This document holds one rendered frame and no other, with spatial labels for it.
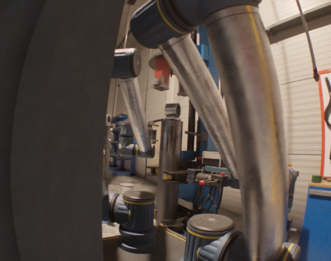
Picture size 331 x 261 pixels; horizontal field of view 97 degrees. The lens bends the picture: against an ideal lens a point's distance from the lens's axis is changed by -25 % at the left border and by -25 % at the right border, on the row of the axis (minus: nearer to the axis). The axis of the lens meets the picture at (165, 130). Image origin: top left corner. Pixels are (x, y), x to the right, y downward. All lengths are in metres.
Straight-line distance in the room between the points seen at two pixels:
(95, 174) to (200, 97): 0.39
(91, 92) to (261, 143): 0.35
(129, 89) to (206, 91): 0.51
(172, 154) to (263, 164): 1.45
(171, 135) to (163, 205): 0.68
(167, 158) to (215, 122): 1.22
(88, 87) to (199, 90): 0.35
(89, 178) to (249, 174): 0.34
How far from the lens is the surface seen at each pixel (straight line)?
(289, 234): 1.07
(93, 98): 0.37
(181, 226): 1.77
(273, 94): 0.42
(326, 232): 1.94
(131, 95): 1.04
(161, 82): 1.81
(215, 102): 0.63
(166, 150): 1.83
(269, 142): 0.42
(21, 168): 0.35
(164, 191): 1.88
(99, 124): 0.37
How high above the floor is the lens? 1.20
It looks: 5 degrees up
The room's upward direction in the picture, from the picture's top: 3 degrees clockwise
